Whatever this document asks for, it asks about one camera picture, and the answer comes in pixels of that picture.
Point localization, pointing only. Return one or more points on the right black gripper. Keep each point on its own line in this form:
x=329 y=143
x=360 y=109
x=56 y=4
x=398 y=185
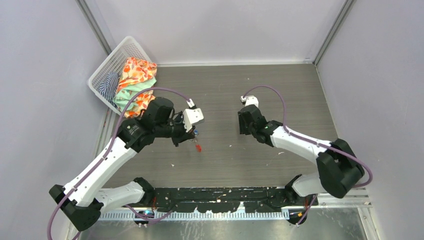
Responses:
x=243 y=129

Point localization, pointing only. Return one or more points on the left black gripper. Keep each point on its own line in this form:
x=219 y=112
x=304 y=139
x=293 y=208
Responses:
x=184 y=136

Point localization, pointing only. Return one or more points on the mint green cloth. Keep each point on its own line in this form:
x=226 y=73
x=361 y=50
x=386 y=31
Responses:
x=128 y=89

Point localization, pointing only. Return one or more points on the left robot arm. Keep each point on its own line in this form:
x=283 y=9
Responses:
x=83 y=200

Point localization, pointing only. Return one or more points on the white plastic basket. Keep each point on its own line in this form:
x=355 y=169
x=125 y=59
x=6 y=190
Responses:
x=114 y=62

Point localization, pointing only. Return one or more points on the blue striped cloth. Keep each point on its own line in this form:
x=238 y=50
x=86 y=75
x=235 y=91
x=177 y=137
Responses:
x=109 y=86

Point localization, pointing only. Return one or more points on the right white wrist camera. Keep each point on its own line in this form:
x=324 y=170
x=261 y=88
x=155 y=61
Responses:
x=249 y=100

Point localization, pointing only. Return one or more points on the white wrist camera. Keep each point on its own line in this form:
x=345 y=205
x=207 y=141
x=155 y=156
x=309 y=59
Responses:
x=249 y=100
x=191 y=118

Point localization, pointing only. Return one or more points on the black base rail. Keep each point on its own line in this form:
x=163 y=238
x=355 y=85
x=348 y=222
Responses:
x=266 y=199

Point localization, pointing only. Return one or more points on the red handled metal keyring holder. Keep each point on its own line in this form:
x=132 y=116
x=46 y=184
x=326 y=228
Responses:
x=196 y=143

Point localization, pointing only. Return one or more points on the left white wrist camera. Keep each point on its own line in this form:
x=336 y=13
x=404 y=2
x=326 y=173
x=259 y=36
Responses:
x=191 y=118

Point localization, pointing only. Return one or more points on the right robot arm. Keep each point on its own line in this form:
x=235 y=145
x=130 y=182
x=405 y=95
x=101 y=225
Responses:
x=337 y=171

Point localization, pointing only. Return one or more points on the orange floral cloth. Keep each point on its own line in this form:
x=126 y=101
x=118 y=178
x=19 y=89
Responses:
x=138 y=70

